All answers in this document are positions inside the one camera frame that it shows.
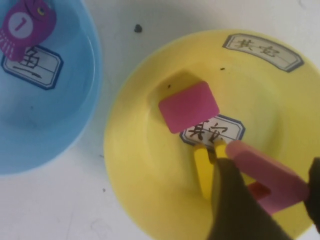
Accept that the blue plastic bowl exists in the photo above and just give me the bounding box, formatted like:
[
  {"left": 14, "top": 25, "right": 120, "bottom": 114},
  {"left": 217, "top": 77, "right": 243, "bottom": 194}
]
[{"left": 0, "top": 0, "right": 103, "bottom": 177}]

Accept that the yellow wooden equals sign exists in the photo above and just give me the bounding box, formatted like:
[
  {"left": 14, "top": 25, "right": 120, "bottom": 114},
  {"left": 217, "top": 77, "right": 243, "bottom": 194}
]
[{"left": 193, "top": 139, "right": 253, "bottom": 199}]

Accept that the magenta wooden rectangle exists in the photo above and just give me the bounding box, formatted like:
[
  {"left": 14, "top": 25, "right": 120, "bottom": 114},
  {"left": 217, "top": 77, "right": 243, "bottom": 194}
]
[{"left": 158, "top": 80, "right": 220, "bottom": 135}]

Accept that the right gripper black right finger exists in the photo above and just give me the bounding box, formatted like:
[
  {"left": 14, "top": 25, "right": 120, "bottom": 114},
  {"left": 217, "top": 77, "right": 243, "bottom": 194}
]
[{"left": 307, "top": 156, "right": 320, "bottom": 235}]

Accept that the yellow bowl rim label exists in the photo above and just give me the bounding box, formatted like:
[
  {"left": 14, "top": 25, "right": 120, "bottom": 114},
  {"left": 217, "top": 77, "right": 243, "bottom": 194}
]
[{"left": 222, "top": 33, "right": 305, "bottom": 73}]

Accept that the yellow bowl inner label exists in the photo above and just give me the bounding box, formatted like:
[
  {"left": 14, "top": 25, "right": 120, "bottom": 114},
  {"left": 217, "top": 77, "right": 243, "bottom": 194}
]
[{"left": 179, "top": 113, "right": 246, "bottom": 146}]

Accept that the pink wooden greater-than sign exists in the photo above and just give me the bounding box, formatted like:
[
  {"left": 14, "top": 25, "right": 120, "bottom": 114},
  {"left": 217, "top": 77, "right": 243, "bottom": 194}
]
[{"left": 226, "top": 139, "right": 311, "bottom": 216}]

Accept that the magenta fish peg one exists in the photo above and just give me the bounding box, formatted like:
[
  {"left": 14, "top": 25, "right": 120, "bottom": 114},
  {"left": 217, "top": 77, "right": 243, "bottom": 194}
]
[{"left": 0, "top": 0, "right": 58, "bottom": 61}]

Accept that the blue bowl inner label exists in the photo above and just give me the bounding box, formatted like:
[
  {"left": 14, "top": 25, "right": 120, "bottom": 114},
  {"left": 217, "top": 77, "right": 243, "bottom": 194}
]
[{"left": 1, "top": 45, "right": 64, "bottom": 90}]

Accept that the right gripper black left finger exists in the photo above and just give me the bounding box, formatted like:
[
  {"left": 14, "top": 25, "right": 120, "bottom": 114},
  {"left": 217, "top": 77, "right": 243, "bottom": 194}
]
[{"left": 204, "top": 157, "right": 285, "bottom": 240}]

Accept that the yellow plastic bowl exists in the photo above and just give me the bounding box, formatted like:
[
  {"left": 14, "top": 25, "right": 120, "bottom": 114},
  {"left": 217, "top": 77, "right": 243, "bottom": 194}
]
[{"left": 103, "top": 29, "right": 320, "bottom": 240}]

